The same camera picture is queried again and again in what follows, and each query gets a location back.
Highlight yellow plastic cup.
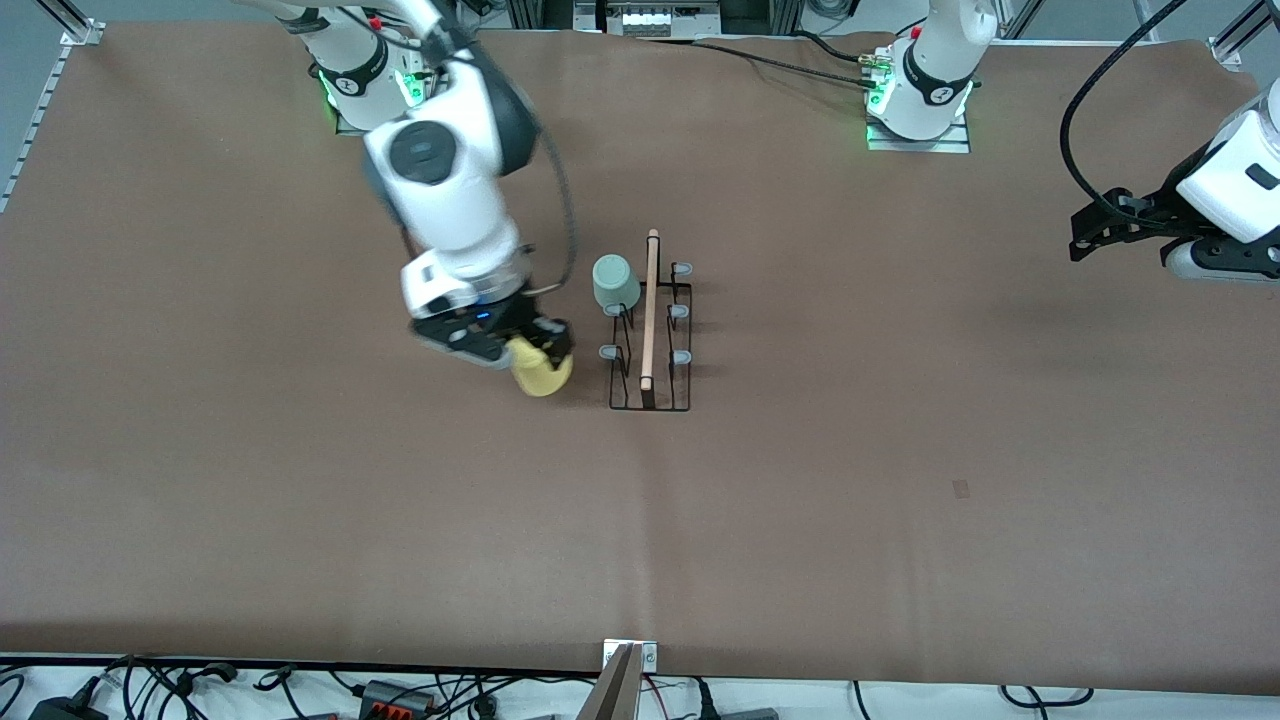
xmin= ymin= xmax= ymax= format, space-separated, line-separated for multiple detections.
xmin=504 ymin=335 xmax=576 ymax=399

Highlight pale green plastic cup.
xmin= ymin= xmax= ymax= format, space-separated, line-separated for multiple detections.
xmin=591 ymin=253 xmax=643 ymax=314

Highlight black wire cup holder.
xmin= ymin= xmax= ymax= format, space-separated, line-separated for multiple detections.
xmin=597 ymin=228 xmax=697 ymax=414

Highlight brown paper table cover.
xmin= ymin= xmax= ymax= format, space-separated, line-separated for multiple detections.
xmin=0 ymin=20 xmax=1280 ymax=697

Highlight electronics box white terminals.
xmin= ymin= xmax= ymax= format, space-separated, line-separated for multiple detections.
xmin=573 ymin=0 xmax=723 ymax=38

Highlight grey slanted beam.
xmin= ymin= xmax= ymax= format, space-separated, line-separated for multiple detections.
xmin=577 ymin=643 xmax=644 ymax=720

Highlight black orange connector block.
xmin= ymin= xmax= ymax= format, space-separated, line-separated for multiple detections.
xmin=358 ymin=679 xmax=438 ymax=718

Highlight black power adapter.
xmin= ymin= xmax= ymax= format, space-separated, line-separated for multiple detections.
xmin=28 ymin=694 xmax=109 ymax=720

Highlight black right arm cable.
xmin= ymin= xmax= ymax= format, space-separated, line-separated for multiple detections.
xmin=468 ymin=38 xmax=581 ymax=293

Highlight aluminium corner rail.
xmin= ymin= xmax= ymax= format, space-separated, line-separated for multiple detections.
xmin=0 ymin=0 xmax=107 ymax=215
xmin=1208 ymin=0 xmax=1280 ymax=69

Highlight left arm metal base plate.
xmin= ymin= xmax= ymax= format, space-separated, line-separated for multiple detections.
xmin=866 ymin=112 xmax=972 ymax=155

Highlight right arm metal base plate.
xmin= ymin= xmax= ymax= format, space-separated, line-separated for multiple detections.
xmin=334 ymin=30 xmax=443 ymax=139

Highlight metal edge bracket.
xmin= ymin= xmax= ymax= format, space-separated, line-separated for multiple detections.
xmin=602 ymin=639 xmax=660 ymax=674

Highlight black table cable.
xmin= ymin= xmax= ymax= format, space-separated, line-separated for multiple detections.
xmin=694 ymin=28 xmax=883 ymax=91

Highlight black cable bundle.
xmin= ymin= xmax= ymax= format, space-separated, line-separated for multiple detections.
xmin=0 ymin=655 xmax=591 ymax=720

